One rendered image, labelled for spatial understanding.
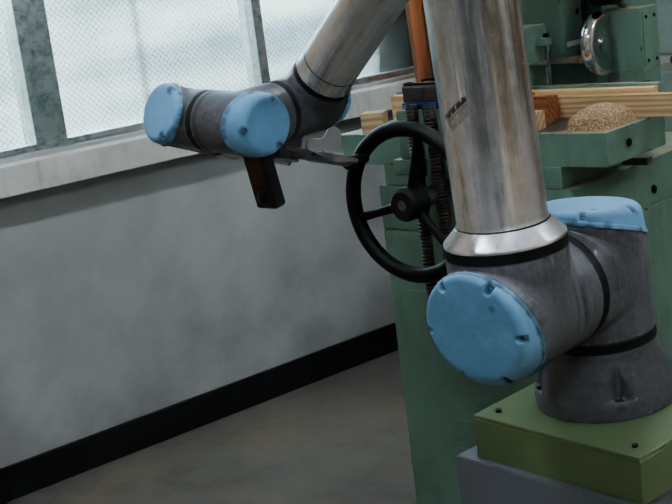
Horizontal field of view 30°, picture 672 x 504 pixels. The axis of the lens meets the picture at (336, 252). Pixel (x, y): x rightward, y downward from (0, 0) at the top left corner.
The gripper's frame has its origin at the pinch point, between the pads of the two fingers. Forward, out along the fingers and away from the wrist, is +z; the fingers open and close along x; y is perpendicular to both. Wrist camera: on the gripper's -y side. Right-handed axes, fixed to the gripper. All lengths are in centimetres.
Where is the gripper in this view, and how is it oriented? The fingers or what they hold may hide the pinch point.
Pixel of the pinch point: (324, 164)
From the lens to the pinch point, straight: 209.7
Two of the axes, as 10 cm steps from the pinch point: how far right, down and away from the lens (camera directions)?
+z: 6.6, 1.0, 7.5
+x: -7.4, -0.6, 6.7
